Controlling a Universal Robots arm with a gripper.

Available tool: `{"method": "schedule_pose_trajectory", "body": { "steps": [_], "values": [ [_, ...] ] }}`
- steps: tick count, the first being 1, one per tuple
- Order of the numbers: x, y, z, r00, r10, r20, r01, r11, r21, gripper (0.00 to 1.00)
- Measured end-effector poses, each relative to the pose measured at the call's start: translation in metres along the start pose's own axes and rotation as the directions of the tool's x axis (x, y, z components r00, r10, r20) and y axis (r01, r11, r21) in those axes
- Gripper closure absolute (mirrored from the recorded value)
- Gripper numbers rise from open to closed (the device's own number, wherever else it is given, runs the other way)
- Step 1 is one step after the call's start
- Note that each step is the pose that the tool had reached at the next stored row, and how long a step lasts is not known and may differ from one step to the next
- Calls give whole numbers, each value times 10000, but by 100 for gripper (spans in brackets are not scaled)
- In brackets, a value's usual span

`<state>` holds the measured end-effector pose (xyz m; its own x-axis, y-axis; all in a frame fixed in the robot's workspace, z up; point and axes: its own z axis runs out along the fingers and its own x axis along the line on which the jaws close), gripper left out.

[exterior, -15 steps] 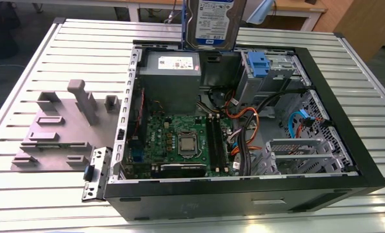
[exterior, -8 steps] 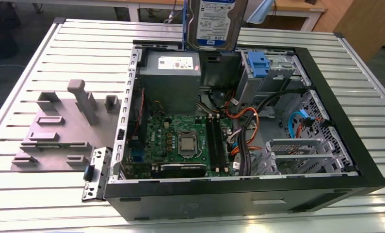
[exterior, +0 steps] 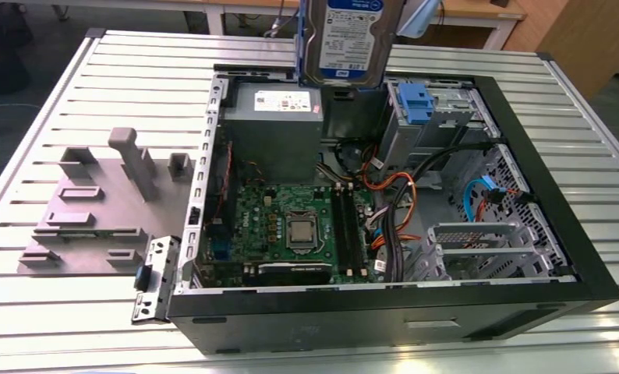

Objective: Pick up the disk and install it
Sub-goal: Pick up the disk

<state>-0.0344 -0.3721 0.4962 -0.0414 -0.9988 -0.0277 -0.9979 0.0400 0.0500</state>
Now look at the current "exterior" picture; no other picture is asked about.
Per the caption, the blue wire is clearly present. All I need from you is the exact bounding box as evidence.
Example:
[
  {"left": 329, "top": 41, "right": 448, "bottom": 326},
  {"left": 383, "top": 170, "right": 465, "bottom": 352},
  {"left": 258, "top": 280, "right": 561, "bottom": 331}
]
[{"left": 461, "top": 175, "right": 517, "bottom": 235}]

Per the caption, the red wire with black plug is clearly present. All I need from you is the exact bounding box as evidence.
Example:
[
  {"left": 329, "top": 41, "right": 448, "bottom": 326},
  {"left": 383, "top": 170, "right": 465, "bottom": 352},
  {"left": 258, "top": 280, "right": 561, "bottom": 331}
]
[{"left": 479, "top": 182, "right": 532, "bottom": 210}]

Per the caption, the hard disk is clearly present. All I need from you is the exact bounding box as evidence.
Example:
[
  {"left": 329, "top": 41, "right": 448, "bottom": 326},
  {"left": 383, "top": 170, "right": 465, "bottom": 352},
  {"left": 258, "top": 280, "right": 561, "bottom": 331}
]
[{"left": 293, "top": 0, "right": 396, "bottom": 87}]

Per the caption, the metal disk bay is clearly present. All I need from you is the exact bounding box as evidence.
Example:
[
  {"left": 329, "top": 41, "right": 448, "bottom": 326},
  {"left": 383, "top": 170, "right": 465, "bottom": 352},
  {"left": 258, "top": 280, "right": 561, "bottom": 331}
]
[{"left": 427, "top": 221, "right": 555, "bottom": 281}]

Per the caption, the green motherboard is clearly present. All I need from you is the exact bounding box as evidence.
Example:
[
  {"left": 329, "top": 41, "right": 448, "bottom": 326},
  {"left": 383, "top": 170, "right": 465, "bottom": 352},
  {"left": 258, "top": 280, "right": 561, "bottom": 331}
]
[{"left": 193, "top": 182, "right": 393, "bottom": 285}]

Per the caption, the CPU socket with metal cover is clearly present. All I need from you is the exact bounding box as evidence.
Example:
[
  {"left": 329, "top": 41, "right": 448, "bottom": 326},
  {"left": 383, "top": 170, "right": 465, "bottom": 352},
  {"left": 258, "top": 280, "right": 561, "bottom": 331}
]
[{"left": 281, "top": 210, "right": 325, "bottom": 256}]

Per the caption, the silver CPU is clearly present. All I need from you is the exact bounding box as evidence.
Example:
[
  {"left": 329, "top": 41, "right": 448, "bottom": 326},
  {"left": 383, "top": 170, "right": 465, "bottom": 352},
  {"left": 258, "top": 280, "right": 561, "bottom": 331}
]
[{"left": 286, "top": 220, "right": 319, "bottom": 245}]

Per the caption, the black RAM slot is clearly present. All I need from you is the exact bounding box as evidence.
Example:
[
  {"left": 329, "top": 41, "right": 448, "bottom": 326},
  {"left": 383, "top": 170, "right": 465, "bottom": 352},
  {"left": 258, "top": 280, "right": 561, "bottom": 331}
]
[{"left": 331, "top": 182, "right": 356, "bottom": 277}]

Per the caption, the grey power supply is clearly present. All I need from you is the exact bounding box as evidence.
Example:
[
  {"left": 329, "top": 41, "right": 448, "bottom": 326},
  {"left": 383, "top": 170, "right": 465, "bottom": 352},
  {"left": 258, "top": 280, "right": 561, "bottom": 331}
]
[{"left": 220, "top": 81, "right": 324, "bottom": 186}]

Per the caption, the black graphics card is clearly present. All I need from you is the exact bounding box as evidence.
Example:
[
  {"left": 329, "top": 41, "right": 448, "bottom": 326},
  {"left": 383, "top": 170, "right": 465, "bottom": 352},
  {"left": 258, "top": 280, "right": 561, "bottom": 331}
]
[{"left": 242, "top": 261, "right": 336, "bottom": 285}]

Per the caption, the grey metal drive cage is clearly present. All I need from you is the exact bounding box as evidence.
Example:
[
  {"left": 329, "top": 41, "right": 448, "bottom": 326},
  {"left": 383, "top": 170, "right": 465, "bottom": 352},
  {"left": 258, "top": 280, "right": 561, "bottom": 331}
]
[{"left": 379, "top": 79, "right": 500, "bottom": 168}]

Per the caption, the blue drive cage latch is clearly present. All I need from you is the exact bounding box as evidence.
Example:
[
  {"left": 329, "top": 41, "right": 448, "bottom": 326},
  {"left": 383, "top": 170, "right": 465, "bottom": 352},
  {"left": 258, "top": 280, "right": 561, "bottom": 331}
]
[{"left": 397, "top": 83, "right": 436, "bottom": 126}]

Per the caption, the black PC case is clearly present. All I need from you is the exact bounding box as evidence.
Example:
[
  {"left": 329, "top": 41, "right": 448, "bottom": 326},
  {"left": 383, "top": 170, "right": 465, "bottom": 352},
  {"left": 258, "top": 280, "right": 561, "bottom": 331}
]
[{"left": 166, "top": 64, "right": 619, "bottom": 355}]

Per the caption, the grey parts rack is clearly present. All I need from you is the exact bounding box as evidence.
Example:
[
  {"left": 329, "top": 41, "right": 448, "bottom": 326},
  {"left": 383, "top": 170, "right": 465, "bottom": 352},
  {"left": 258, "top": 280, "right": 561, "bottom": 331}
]
[{"left": 17, "top": 126, "right": 198, "bottom": 280}]

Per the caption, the brown wooden cabinet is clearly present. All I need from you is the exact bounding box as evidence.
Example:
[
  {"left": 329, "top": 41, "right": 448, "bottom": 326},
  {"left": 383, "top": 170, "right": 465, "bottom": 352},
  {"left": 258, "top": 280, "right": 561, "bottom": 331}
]
[{"left": 503, "top": 0, "right": 619, "bottom": 98}]

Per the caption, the black office chair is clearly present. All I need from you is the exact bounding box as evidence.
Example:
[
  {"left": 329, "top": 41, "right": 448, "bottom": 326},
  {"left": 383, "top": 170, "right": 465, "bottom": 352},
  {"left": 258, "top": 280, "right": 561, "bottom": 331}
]
[{"left": 0, "top": 0, "right": 34, "bottom": 94}]

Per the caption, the yellow black wire bundle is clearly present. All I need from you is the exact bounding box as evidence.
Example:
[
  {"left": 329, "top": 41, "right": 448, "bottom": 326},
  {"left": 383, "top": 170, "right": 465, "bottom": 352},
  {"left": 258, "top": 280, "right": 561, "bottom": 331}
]
[{"left": 316, "top": 163, "right": 365, "bottom": 184}]

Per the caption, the orange wire bundle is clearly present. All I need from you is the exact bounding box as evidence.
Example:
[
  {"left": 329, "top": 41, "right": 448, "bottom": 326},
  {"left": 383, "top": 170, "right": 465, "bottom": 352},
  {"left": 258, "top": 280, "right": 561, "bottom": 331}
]
[{"left": 360, "top": 171, "right": 424, "bottom": 250}]

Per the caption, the black cable bundle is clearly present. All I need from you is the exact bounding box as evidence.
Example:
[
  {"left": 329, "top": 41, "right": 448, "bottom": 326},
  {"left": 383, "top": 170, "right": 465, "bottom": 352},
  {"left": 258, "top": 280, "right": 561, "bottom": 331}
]
[{"left": 379, "top": 142, "right": 503, "bottom": 284}]

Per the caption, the metal expansion slot bracket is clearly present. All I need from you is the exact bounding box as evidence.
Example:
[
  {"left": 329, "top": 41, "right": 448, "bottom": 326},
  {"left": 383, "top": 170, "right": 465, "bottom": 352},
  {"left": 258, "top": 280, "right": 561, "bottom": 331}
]
[{"left": 129, "top": 235, "right": 181, "bottom": 325}]

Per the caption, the wooden desk with white frame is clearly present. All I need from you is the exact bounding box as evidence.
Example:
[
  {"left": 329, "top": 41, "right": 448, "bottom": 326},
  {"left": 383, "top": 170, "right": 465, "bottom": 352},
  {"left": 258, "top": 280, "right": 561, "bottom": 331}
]
[{"left": 182, "top": 0, "right": 528, "bottom": 51}]

